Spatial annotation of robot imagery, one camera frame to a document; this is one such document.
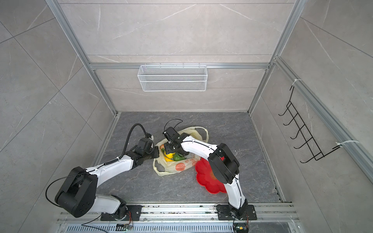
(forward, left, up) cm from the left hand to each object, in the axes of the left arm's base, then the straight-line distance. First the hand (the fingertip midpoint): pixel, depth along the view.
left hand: (158, 147), depth 91 cm
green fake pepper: (-6, -12, -2) cm, 14 cm away
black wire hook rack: (-21, -71, +27) cm, 79 cm away
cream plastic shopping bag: (+7, -22, +4) cm, 24 cm away
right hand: (0, -7, -1) cm, 7 cm away
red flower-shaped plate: (-17, -29, -9) cm, 35 cm away
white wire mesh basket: (+42, -10, +22) cm, 49 cm away
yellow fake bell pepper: (-5, -7, -2) cm, 9 cm away
